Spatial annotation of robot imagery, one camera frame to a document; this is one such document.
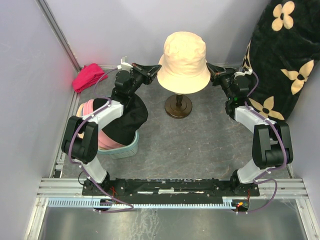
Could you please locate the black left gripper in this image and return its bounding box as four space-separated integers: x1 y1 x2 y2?
127 63 162 97

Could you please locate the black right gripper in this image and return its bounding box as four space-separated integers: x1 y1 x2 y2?
205 63 237 101

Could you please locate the cream bucket hat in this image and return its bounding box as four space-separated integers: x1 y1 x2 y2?
157 31 211 94

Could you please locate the light blue plastic basket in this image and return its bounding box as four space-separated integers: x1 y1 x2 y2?
97 130 140 160

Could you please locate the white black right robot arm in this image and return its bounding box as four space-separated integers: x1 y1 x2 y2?
206 63 293 196

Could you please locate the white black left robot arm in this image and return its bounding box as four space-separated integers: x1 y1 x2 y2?
61 63 161 195

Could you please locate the brown round wooden stand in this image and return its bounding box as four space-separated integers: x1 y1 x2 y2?
164 94 193 119

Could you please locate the magenta hat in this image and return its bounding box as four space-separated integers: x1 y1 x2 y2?
72 63 108 93

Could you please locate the black bucket hat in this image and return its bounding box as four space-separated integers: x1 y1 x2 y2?
102 94 149 146

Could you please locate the black floral blanket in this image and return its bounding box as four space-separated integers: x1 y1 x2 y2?
242 0 320 121

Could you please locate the beige bottom hat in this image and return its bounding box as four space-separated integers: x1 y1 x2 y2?
76 103 85 139

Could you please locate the pink bucket hat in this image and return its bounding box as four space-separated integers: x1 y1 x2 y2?
83 99 124 150

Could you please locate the aluminium corner profile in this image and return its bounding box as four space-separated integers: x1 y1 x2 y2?
35 0 82 72

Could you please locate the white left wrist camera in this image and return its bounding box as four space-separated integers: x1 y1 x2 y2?
116 56 133 72

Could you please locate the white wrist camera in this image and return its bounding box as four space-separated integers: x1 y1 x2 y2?
234 69 253 78
116 56 133 72

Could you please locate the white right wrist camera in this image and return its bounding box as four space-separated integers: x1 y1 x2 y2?
234 69 253 78

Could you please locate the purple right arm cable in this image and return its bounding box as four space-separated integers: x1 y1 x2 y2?
234 70 293 215

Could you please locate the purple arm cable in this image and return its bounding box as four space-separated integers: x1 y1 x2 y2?
234 70 293 215
67 67 137 214

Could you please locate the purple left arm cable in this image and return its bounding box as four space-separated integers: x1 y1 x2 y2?
67 67 137 214

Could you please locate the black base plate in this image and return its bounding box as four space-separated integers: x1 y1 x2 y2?
82 177 261 205

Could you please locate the light blue cable duct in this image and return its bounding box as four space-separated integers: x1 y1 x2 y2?
47 197 236 210

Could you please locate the aluminium rail frame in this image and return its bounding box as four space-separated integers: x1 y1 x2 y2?
23 92 313 240

